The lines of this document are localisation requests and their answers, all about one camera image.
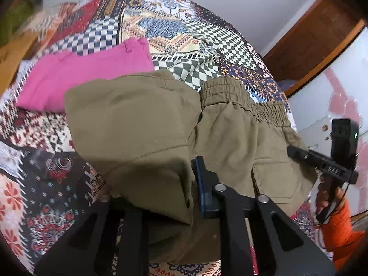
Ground olive khaki pants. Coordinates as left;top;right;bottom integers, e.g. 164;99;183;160
64;70;317;264

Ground right hand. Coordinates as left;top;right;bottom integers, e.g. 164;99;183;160
315;175;345;214

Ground white cabinet with wood frame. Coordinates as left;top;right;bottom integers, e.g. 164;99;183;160
289;27;368;216

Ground clutter pile with green bag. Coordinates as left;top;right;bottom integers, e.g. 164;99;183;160
1;0;43;46

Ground pink folded garment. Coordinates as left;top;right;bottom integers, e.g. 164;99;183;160
16;38;154;113

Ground patchwork patterned bedspread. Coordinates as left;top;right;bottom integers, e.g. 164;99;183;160
1;0;316;275

